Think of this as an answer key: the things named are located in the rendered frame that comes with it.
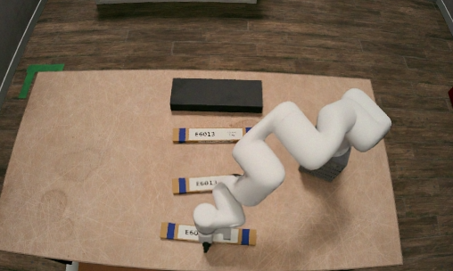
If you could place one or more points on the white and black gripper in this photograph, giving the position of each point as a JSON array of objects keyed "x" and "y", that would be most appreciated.
[{"x": 205, "y": 240}]

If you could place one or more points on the tan flat pack with white e6013 label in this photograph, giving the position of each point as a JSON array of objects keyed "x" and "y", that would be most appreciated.
[{"x": 239, "y": 236}]

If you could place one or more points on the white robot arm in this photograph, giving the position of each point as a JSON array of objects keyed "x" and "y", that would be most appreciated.
[{"x": 264, "y": 171}]

